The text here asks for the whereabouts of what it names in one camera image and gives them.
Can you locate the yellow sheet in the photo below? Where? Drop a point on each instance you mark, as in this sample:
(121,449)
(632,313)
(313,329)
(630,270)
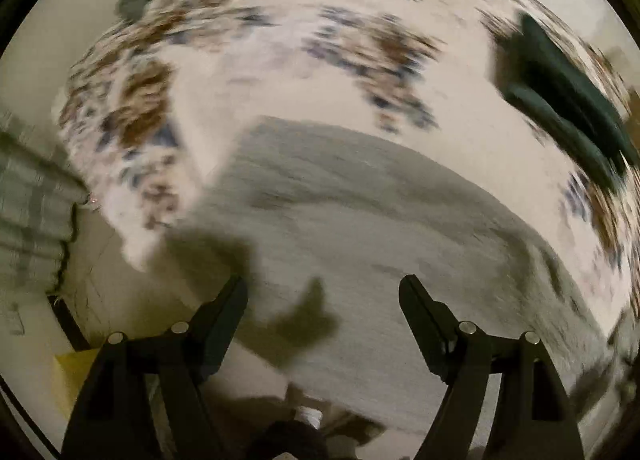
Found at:
(70,380)

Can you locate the grey pants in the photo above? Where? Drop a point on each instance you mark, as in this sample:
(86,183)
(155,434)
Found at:
(380,250)

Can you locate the plaid cloth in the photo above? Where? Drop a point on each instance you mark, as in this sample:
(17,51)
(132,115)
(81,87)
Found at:
(32,220)

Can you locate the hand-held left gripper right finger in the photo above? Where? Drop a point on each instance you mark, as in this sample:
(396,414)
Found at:
(424,325)

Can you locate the floral printed blanket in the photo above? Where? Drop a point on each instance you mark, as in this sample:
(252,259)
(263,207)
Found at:
(300,64)

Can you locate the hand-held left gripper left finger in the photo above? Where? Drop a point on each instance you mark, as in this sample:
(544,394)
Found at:
(226,326)

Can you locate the dark green folded garment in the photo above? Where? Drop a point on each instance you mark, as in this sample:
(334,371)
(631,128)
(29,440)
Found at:
(570,94)

